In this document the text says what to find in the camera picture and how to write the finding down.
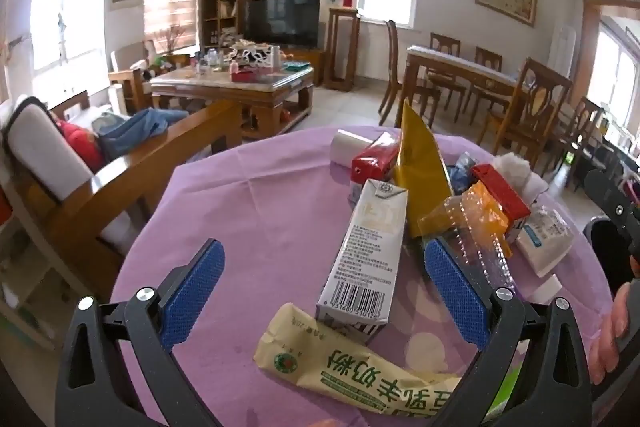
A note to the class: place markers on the teal tray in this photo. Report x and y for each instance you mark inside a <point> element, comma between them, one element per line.
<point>296,66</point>

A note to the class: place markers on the white standing air conditioner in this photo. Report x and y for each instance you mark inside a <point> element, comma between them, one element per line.
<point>562,52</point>

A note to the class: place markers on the cream milk powder wrapper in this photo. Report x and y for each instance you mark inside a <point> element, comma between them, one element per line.
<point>330,367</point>

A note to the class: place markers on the purple tablecloth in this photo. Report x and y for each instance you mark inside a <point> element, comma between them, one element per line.
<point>250,207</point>

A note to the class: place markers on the orange clear plastic wrapper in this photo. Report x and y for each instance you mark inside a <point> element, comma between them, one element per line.
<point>480,217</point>

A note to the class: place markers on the wooden sofa with white cushions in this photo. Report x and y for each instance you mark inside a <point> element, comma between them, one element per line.
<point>150,159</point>

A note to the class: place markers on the red and white carton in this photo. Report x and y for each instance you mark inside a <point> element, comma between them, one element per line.
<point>500,189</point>

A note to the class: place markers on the red cushion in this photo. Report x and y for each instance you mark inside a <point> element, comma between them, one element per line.
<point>80,144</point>

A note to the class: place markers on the large bright window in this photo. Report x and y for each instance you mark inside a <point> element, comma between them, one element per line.
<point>67,22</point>

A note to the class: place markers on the wooden coffee table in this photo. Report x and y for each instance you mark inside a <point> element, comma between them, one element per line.
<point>225,94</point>

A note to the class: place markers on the white plastic packet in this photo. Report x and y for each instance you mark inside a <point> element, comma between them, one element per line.
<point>542,237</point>

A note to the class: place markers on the small white paper scrap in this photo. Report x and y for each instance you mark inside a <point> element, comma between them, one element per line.
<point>547,288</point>

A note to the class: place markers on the tall wooden plant stand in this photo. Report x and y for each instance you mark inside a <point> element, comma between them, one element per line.
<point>342,52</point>

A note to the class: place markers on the white tissue roll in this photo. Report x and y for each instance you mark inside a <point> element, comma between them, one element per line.
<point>347,147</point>

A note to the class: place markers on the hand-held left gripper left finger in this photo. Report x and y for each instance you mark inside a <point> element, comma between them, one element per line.
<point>192,292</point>

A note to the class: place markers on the yellow foil packet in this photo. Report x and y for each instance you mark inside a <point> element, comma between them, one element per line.
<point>417,162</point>

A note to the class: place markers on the black television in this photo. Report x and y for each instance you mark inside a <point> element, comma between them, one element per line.
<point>282,23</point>

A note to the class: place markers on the wooden television cabinet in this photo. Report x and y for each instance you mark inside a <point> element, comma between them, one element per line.
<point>307,62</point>

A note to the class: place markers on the tall white milk carton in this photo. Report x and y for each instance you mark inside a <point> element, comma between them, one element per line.
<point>367,257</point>

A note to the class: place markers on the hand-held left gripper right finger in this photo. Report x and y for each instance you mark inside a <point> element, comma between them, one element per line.
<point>455,292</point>

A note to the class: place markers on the pink blossom branches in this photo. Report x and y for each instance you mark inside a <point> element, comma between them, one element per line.
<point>171,39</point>

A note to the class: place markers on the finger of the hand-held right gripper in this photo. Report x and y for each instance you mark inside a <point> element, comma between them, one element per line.
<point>612,202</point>

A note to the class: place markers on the wooden dining chair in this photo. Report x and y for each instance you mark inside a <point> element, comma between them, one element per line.
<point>445,43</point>
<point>582,127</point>
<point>395,72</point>
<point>487,57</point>
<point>532,107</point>

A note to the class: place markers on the wooden bookshelf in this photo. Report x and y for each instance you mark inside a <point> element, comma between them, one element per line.
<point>227,2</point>

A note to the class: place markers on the person's right hand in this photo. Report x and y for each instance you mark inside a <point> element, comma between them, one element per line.
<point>607,337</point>

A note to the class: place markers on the red drink carton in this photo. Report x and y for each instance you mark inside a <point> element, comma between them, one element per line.
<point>372,159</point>

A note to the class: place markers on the white openwork basket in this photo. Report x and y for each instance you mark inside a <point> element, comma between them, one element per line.
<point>252,55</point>

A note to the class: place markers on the blue clothes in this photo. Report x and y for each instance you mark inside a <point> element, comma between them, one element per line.
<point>135,127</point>

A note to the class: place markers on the red tray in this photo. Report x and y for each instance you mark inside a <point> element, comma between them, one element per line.
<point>242,76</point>

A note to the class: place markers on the wooden armchair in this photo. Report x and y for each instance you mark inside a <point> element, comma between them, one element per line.
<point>132,72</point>

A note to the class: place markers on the blue plastic wrapper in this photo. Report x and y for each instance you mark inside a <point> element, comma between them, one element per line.
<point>457,174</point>

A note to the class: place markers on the striped window blind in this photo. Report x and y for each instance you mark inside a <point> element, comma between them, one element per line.
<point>172,2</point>

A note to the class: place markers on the wooden dining table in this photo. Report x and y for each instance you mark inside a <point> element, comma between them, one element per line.
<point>450,64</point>

